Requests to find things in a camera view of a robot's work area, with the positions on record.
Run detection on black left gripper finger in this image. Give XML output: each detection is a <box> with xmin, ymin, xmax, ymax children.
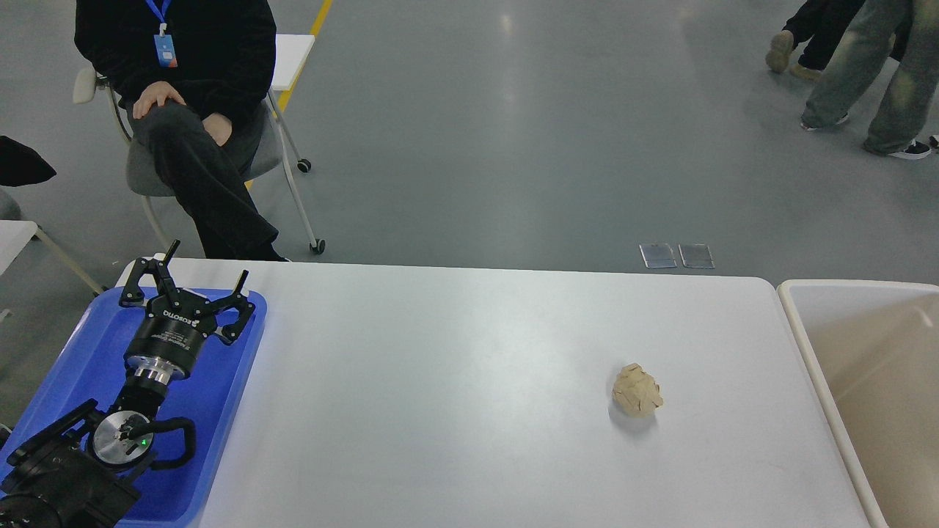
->
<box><xmin>194</xmin><ymin>270</ymin><xmax>256</xmax><ymax>345</ymax></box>
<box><xmin>119</xmin><ymin>239</ymin><xmax>183</xmax><ymax>316</ymax></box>

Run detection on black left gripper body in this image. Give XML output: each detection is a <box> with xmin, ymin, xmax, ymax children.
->
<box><xmin>124</xmin><ymin>287</ymin><xmax>238</xmax><ymax>381</ymax></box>

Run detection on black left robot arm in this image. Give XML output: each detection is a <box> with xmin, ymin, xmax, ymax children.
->
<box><xmin>2</xmin><ymin>241</ymin><xmax>256</xmax><ymax>527</ymax></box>

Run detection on blue plastic tray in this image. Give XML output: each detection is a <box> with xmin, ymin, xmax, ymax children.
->
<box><xmin>2</xmin><ymin>290</ymin><xmax>268</xmax><ymax>527</ymax></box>

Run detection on white side table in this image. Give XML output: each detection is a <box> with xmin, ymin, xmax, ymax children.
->
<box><xmin>2</xmin><ymin>225</ymin><xmax>110</xmax><ymax>334</ymax></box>

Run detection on black object left edge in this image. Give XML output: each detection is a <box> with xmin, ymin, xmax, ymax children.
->
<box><xmin>1</xmin><ymin>135</ymin><xmax>56</xmax><ymax>187</ymax></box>

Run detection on seated person in black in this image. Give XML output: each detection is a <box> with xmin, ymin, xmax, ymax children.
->
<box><xmin>74</xmin><ymin>1</ymin><xmax>279</xmax><ymax>261</ymax></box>

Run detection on blue id badge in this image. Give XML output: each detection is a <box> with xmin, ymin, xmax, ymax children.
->
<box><xmin>153</xmin><ymin>32</ymin><xmax>178</xmax><ymax>69</ymax></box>

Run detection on white table behind chair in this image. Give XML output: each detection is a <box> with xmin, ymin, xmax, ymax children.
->
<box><xmin>269</xmin><ymin>33</ymin><xmax>315</xmax><ymax>92</ymax></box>

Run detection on crumpled beige paper ball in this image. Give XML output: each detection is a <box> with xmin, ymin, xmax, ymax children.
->
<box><xmin>611</xmin><ymin>363</ymin><xmax>664</xmax><ymax>418</ymax></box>

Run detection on left metal floor plate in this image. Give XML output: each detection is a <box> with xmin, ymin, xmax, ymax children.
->
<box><xmin>638</xmin><ymin>243</ymin><xmax>677</xmax><ymax>268</ymax></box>

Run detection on metal floor plate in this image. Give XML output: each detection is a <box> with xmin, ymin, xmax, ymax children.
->
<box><xmin>678</xmin><ymin>243</ymin><xmax>715</xmax><ymax>268</ymax></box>
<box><xmin>638</xmin><ymin>243</ymin><xmax>677</xmax><ymax>268</ymax></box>

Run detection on right metal floor plate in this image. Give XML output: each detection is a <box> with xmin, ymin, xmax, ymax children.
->
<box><xmin>678</xmin><ymin>243</ymin><xmax>715</xmax><ymax>268</ymax></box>

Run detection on beige plastic bin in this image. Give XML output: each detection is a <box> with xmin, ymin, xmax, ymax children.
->
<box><xmin>778</xmin><ymin>279</ymin><xmax>938</xmax><ymax>527</ymax></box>

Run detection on standing person black trousers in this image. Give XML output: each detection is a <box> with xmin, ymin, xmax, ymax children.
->
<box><xmin>764</xmin><ymin>1</ymin><xmax>864</xmax><ymax>81</ymax></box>

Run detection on standing person grey trousers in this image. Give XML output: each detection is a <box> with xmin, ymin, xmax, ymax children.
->
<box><xmin>800</xmin><ymin>0</ymin><xmax>939</xmax><ymax>161</ymax></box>

